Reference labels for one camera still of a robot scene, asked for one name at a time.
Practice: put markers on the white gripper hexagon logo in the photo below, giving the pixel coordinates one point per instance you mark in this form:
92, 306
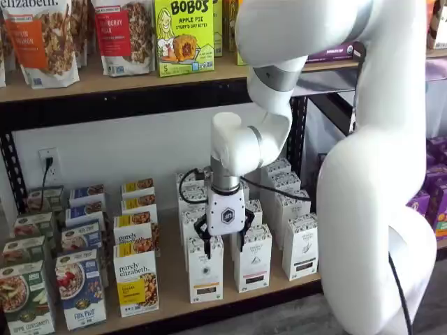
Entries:
225, 213

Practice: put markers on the white box yellow strip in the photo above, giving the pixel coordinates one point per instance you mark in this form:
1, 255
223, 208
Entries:
195, 193
206, 275
190, 177
190, 220

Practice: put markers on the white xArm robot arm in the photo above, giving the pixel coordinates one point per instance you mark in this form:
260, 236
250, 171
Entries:
366, 209

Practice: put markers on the white box pink strip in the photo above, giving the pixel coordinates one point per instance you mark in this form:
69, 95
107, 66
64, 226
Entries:
253, 261
254, 209

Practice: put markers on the white box dark strip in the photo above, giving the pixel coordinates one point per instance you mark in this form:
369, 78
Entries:
279, 165
284, 181
291, 206
300, 247

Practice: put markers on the tan particle board shelf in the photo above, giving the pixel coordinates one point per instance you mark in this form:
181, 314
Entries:
171, 279
436, 53
122, 83

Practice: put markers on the purely elizabeth yellow label box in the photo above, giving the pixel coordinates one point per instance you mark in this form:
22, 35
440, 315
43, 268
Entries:
139, 207
138, 186
134, 230
134, 279

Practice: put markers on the blue Flax Plus cereal box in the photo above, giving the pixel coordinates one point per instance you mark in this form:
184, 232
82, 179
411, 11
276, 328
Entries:
85, 214
82, 237
80, 289
87, 195

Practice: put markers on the green oatmeal box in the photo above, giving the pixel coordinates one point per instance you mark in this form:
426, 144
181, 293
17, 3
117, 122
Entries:
45, 199
24, 300
35, 227
24, 251

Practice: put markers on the purple Annie's box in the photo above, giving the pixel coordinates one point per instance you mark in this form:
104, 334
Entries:
436, 176
438, 150
418, 206
439, 213

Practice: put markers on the green Bobo's apple pie box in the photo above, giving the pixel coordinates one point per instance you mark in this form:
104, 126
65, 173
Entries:
217, 28
183, 38

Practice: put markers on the blue purple Z Bar box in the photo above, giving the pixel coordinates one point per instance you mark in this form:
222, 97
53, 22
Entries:
335, 52

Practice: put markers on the granola bag red label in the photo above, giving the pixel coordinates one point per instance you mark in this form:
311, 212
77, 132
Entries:
125, 38

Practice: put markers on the granola bag orange label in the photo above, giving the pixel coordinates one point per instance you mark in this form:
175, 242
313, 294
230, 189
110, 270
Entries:
38, 42
84, 31

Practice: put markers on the white wall power outlet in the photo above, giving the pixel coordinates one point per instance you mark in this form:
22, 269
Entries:
53, 172

